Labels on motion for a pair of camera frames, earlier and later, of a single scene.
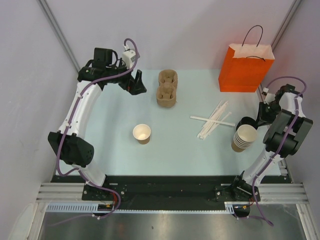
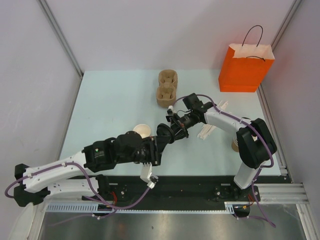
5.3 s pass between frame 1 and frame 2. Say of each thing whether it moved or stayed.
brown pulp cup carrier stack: stayed
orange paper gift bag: stayed
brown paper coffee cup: stayed
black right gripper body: moved
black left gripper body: moved
